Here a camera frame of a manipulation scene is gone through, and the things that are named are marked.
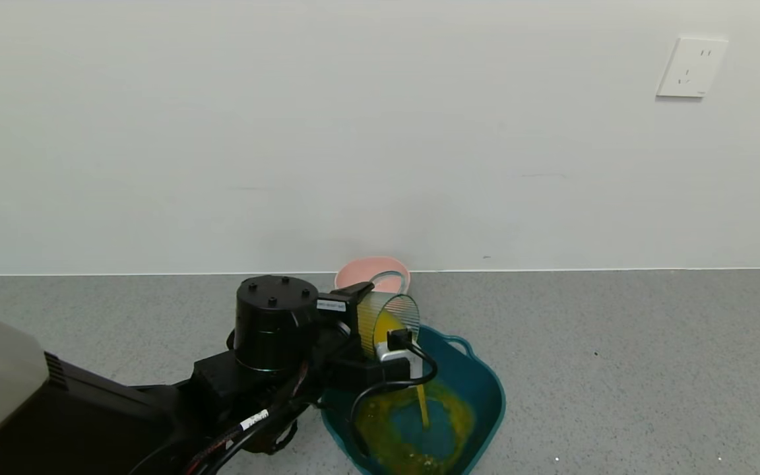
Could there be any white wall power outlet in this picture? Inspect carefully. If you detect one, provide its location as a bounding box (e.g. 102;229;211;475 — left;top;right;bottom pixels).
656;36;730;99

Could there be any clear ribbed plastic cup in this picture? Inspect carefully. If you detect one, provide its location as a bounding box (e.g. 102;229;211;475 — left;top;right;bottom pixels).
357;270;422;362

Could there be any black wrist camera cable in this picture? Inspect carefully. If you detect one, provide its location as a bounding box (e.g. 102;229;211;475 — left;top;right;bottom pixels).
129;329;439;475

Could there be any teal square plastic basin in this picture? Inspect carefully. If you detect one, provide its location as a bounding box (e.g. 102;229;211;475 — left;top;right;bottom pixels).
321;323;506;475

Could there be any pink plastic bowl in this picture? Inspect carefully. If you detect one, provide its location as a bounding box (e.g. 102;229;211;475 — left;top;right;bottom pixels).
335;256;411;295

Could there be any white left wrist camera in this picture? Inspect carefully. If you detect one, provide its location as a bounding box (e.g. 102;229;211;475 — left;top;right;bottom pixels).
375;343;424;380

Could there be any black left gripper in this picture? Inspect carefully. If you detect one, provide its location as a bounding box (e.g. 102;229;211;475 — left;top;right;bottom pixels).
316;281;375;340

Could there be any orange juice liquid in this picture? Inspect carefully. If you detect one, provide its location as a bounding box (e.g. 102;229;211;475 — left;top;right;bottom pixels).
354;311;476;475

